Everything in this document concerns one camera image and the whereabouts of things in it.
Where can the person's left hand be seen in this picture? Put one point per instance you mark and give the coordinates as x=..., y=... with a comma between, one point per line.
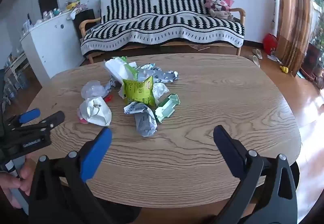
x=11, y=186

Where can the dark plant pot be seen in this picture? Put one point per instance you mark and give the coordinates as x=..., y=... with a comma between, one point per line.
x=313, y=64

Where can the red bag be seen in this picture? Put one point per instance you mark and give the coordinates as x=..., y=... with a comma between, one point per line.
x=270, y=44

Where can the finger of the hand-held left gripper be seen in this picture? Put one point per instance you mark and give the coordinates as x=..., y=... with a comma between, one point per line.
x=29, y=115
x=54, y=119

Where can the white green wipes packet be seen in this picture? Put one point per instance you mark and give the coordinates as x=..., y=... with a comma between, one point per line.
x=119, y=68

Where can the white rack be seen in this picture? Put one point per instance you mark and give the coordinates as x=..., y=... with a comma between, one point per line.
x=16, y=62

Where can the white paper sheet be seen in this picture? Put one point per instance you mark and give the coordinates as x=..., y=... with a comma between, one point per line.
x=274, y=58

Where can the brown curtain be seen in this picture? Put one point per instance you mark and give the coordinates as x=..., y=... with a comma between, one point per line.
x=293, y=11

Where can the white cabinet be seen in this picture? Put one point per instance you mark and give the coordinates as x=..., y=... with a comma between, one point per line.
x=53, y=42

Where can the small pink lid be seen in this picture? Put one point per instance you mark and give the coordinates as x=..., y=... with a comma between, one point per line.
x=82, y=119

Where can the green snack packet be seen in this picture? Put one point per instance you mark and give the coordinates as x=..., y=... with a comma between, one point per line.
x=138, y=90

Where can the clutter of small items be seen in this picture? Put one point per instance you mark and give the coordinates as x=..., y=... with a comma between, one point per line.
x=50, y=14

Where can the black cabinet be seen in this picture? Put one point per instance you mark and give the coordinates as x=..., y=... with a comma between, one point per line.
x=84, y=17

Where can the small red plastic piece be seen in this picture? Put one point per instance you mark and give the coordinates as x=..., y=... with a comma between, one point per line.
x=109, y=98

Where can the pink cartoon pillow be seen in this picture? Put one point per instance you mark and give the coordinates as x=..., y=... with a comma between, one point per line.
x=219, y=0

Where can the beige slipper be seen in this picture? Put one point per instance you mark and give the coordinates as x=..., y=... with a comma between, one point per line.
x=255, y=60
x=258, y=54

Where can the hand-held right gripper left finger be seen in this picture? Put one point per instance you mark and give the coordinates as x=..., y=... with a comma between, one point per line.
x=96, y=155

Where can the silver foil wrapper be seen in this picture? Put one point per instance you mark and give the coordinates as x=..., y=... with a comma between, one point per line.
x=162, y=76

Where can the group of water bottles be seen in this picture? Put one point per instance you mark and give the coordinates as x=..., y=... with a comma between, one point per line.
x=15, y=82

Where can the black white knitted blanket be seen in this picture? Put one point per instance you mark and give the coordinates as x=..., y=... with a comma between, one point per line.
x=162, y=21

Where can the wooden frame sofa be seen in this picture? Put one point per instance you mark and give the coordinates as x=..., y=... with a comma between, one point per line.
x=87, y=23

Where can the beige plush toy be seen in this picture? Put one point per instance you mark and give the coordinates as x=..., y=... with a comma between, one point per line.
x=222, y=14

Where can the white paper bag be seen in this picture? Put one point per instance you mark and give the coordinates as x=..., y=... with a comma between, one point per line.
x=99, y=115

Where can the green houseplant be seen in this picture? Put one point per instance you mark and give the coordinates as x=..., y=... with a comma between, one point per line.
x=319, y=19

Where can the cardboard scrap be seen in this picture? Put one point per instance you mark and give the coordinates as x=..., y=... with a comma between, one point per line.
x=201, y=48

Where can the grey wrapper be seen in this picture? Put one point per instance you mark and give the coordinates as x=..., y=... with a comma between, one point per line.
x=144, y=122

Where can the yellow toy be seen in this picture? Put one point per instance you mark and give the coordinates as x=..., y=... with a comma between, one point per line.
x=284, y=69

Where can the clear plastic bag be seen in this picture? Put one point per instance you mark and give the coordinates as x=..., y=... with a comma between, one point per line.
x=92, y=90

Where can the white tissue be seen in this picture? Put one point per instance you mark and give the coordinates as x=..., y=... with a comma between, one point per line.
x=161, y=90

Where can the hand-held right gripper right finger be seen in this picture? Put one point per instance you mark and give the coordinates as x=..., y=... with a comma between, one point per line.
x=226, y=149

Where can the green plastic tray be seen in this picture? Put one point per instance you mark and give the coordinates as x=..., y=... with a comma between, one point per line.
x=167, y=109

